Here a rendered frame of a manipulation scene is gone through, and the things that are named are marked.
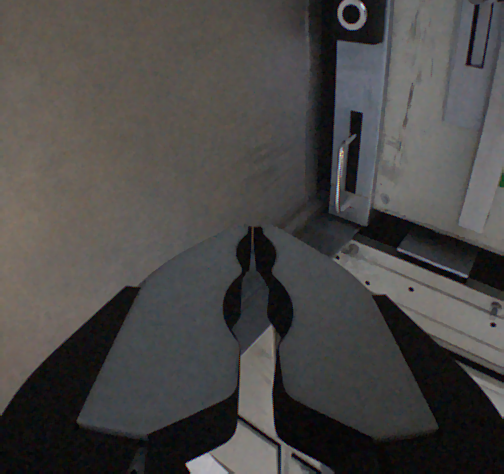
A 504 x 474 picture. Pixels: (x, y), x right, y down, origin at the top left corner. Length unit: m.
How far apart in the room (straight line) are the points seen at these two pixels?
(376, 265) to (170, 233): 0.29
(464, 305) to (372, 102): 0.27
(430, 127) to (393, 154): 0.06
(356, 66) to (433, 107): 0.10
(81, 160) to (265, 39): 0.21
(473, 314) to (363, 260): 0.16
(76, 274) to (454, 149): 0.39
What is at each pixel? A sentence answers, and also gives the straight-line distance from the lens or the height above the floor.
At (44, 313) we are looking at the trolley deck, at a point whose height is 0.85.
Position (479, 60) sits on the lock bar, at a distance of 0.45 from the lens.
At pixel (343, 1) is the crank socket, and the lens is 0.44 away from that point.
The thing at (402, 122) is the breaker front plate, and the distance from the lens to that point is 0.48.
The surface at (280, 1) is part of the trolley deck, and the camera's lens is 0.41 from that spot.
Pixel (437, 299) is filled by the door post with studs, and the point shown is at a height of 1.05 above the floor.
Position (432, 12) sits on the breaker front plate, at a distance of 0.44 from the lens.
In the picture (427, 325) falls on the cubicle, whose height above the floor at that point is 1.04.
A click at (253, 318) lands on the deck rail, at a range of 0.43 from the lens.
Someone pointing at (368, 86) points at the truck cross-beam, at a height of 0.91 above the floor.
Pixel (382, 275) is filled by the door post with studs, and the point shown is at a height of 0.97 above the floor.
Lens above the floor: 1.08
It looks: 32 degrees down
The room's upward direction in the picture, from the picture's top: 114 degrees clockwise
